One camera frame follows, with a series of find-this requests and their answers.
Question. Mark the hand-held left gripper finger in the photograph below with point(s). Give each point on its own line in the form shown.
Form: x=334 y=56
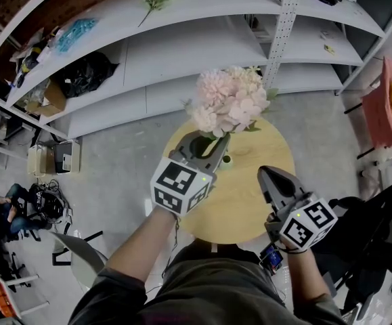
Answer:
x=186 y=141
x=221 y=154

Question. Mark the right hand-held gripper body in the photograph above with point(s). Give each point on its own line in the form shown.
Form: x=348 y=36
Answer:
x=304 y=222

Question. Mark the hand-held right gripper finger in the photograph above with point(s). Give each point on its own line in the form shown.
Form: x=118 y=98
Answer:
x=285 y=185
x=268 y=191

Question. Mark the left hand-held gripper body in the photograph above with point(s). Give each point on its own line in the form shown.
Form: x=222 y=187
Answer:
x=178 y=185

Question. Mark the pale green vase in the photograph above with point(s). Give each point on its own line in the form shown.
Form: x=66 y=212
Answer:
x=227 y=160

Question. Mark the pink artificial flowers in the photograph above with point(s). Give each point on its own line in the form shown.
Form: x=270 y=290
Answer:
x=229 y=100

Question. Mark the person's left forearm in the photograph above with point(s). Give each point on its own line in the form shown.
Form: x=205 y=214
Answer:
x=138 y=245

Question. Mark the person's right forearm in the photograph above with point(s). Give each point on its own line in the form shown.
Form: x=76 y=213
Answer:
x=305 y=276

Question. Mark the round yellow wooden table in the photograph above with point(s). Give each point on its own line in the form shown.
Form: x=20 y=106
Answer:
x=243 y=195

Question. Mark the small device with screen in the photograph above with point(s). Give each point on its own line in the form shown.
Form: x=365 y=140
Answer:
x=273 y=259

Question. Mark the black office chair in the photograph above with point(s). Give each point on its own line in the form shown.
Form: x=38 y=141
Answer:
x=368 y=242

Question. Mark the white metal shelving rack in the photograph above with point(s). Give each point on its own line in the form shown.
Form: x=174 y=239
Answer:
x=317 y=63
x=182 y=46

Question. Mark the person's shirt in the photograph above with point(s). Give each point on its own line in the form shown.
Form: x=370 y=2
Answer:
x=216 y=293

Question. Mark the white chair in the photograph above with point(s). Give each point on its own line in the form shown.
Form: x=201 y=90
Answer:
x=84 y=259

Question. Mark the large black plastic bag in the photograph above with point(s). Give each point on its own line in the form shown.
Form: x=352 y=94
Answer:
x=84 y=73

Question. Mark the pink chair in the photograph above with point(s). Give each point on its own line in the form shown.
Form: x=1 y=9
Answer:
x=385 y=113

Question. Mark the cardboard box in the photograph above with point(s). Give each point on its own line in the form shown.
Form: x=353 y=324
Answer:
x=51 y=98

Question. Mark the white plastic bin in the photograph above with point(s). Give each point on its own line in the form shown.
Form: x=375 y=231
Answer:
x=38 y=157

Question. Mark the blue plastic bag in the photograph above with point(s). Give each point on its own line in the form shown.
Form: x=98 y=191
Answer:
x=75 y=34

